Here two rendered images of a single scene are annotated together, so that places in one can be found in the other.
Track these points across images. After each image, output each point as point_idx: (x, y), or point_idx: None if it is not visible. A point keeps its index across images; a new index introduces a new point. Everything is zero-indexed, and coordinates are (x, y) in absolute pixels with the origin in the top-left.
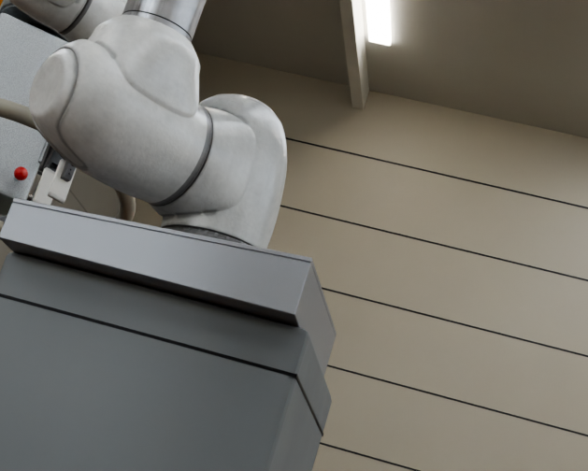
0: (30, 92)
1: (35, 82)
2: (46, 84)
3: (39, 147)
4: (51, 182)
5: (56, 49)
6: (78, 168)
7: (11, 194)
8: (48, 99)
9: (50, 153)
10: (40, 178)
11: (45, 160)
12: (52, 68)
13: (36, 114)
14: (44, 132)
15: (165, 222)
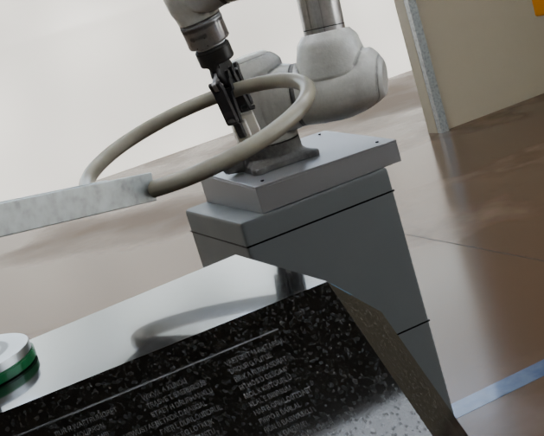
0: (382, 81)
1: (382, 75)
2: (384, 76)
3: None
4: (259, 129)
5: (376, 54)
6: (353, 116)
7: None
8: (387, 85)
9: (236, 107)
10: (248, 129)
11: (235, 113)
12: (384, 67)
13: (386, 93)
14: (378, 101)
15: (295, 134)
